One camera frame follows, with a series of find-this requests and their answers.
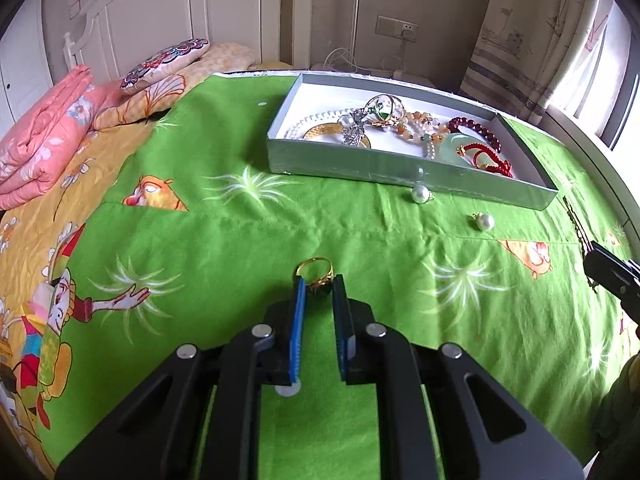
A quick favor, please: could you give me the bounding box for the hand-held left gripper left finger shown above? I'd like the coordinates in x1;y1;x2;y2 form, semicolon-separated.
55;277;307;480

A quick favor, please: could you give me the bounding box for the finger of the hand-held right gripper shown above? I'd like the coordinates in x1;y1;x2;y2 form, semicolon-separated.
584;244;640;322

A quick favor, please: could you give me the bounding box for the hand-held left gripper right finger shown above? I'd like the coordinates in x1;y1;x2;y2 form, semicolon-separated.
332;275;585;480

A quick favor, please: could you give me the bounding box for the gold ring with dark stone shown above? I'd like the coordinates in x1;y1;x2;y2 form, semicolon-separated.
294;257;335;298

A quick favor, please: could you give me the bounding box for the thin chain necklace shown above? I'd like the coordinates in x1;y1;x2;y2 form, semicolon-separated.
562;195;598;288

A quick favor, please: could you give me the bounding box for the grey jewelry tray box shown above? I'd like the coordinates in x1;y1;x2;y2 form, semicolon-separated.
266;72;559;211

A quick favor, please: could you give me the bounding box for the red bead bracelet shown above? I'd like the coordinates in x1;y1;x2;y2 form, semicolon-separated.
447;116;503;156

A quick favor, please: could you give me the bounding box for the gold bracelet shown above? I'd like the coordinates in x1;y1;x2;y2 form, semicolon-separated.
304;122;373;150

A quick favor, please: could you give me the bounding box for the green cartoon print bedsheet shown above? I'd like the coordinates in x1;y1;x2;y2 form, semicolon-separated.
0;72;640;480

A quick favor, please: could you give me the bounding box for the silver brooch with pearl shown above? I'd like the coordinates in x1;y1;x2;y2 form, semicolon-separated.
339;107;371;147

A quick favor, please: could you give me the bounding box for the window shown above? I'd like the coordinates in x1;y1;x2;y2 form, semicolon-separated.
545;0;640;151

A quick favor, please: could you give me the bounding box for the striped printed curtain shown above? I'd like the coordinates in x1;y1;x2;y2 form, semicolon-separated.
460;0;616;121

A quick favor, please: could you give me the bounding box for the white nightstand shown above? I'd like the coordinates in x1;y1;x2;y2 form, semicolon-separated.
310;62;436;88

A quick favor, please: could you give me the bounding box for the yellow patterned pillow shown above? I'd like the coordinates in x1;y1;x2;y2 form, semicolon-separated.
92;42;258;131

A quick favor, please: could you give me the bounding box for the embroidered floral pillow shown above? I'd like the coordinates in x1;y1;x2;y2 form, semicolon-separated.
120;37;211;96

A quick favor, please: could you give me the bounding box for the white thin rod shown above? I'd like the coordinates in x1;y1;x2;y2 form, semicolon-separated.
352;0;362;73

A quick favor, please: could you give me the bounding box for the pink floral folded quilt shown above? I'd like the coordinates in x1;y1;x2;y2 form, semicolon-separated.
0;65;126;211

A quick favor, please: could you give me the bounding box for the white bed headboard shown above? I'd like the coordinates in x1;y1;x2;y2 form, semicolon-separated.
62;0;316;86

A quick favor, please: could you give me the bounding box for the white wardrobe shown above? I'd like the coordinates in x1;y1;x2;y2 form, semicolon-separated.
0;0;53;126

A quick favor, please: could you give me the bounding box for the red cord bracelet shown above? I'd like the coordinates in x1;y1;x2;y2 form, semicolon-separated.
457;142;516;179

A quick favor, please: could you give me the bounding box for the white pearl necklace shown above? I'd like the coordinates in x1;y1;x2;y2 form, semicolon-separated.
284;109;361;140

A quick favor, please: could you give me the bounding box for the beige bead bracelet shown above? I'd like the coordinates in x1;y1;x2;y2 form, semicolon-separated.
387;109;451;158

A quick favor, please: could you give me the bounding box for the gold ring with charm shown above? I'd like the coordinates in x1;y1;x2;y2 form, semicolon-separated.
365;94;407;127

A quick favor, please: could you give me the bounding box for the white cable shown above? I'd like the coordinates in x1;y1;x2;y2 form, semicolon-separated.
325;35;416;76

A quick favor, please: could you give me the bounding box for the wall socket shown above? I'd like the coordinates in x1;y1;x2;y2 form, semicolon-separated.
376;15;418;43

